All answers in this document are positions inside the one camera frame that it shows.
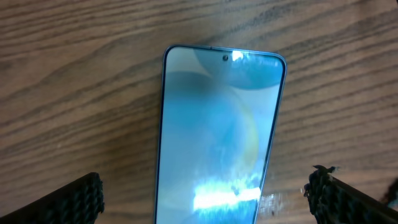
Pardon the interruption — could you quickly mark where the blue smartphone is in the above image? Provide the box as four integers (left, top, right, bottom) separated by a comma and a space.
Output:
154, 44, 287, 223

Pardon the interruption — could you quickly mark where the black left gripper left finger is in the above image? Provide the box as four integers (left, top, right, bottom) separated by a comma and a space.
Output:
1, 172, 104, 224

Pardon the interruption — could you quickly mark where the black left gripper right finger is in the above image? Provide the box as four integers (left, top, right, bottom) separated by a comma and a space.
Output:
303, 165, 397, 224

